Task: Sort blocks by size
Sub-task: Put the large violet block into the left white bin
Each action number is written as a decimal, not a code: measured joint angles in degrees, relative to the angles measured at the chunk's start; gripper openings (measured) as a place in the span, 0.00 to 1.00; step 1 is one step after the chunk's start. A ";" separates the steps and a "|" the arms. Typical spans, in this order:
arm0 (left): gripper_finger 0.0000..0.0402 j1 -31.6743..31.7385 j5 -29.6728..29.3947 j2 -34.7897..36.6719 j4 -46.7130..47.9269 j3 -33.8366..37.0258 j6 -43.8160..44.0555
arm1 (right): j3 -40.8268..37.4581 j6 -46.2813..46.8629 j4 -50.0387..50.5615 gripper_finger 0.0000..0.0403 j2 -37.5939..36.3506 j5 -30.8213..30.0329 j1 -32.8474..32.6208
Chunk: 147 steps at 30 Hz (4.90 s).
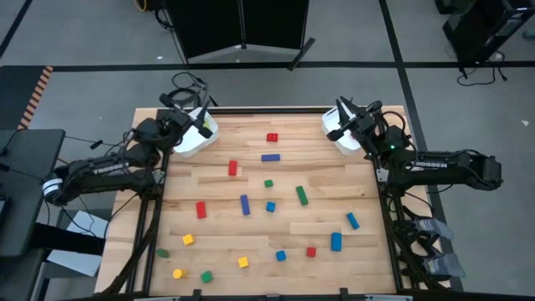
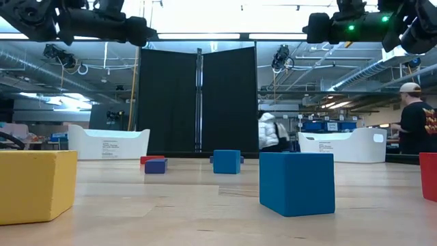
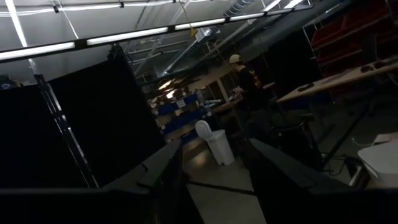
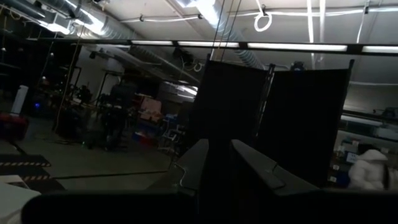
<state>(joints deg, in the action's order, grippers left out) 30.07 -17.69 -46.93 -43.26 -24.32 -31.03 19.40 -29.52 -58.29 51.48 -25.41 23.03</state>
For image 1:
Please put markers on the white paper sheet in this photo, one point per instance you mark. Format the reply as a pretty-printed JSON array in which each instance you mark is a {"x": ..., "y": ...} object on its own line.
[{"x": 90, "y": 223}]

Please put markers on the long purple block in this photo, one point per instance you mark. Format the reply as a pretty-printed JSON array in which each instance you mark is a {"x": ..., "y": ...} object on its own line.
[
  {"x": 245, "y": 204},
  {"x": 271, "y": 157}
]

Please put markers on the red studded block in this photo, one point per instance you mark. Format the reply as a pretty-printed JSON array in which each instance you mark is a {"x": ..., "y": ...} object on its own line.
[{"x": 272, "y": 137}]

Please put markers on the white plastic bin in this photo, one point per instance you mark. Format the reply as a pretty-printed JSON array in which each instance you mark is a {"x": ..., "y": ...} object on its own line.
[
  {"x": 349, "y": 147},
  {"x": 190, "y": 144}
]

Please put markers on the small yellow cube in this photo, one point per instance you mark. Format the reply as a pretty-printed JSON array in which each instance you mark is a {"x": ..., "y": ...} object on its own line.
[
  {"x": 243, "y": 262},
  {"x": 188, "y": 239}
]

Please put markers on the black folding partition screen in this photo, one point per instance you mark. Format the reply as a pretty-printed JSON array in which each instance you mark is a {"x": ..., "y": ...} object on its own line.
[{"x": 209, "y": 25}]

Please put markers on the black aluminium table frame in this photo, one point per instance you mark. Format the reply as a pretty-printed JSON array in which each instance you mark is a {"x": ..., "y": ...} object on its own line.
[{"x": 271, "y": 110}]

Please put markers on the small blue cube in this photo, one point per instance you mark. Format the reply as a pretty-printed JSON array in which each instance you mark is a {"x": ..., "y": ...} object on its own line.
[
  {"x": 281, "y": 255},
  {"x": 270, "y": 206}
]

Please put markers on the small black plug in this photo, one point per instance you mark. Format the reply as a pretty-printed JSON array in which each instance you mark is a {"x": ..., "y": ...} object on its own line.
[{"x": 96, "y": 144}]

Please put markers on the long red block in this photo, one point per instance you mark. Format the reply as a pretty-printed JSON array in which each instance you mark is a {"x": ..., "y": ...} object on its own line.
[
  {"x": 201, "y": 210},
  {"x": 232, "y": 167}
]

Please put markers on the small dark green block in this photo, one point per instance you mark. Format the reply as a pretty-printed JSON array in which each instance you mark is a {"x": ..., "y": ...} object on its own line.
[{"x": 162, "y": 253}]

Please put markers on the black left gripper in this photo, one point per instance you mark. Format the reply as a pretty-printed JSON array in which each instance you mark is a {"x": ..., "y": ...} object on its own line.
[{"x": 181, "y": 117}]

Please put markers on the grey fabric weight bag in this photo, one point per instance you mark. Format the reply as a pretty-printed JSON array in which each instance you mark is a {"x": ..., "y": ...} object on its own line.
[
  {"x": 445, "y": 265},
  {"x": 432, "y": 228}
]

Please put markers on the black equipment cabinet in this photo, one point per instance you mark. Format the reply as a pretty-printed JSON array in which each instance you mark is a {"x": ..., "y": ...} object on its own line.
[{"x": 480, "y": 29}]

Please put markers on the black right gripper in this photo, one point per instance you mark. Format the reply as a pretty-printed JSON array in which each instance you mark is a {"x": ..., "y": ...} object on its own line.
[{"x": 364, "y": 123}]

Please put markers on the black side desk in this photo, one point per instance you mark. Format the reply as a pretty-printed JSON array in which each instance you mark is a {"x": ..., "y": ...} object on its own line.
[{"x": 29, "y": 188}]

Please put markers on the long green block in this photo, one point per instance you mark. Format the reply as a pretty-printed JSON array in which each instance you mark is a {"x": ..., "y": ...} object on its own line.
[{"x": 302, "y": 195}]

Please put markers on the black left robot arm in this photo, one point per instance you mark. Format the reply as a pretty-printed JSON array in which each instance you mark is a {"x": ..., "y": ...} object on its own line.
[{"x": 104, "y": 171}]

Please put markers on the long blue block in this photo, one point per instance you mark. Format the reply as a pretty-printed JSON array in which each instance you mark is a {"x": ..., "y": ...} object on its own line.
[
  {"x": 353, "y": 220},
  {"x": 336, "y": 241}
]

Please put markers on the small green cube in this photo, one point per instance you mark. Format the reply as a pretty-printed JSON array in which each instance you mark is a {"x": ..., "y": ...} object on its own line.
[
  {"x": 268, "y": 183},
  {"x": 206, "y": 277}
]

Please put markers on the small yellow cylinder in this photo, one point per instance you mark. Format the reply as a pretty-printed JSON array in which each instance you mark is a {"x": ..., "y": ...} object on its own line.
[{"x": 179, "y": 273}]

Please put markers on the small red cube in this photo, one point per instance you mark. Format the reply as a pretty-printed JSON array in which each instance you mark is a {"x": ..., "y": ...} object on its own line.
[{"x": 311, "y": 251}]

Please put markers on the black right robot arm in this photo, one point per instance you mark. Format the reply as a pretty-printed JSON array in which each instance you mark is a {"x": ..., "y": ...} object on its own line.
[{"x": 460, "y": 169}]

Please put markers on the black hazard-striped floor mat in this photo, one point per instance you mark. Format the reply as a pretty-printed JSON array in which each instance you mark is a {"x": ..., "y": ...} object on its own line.
[{"x": 16, "y": 96}]

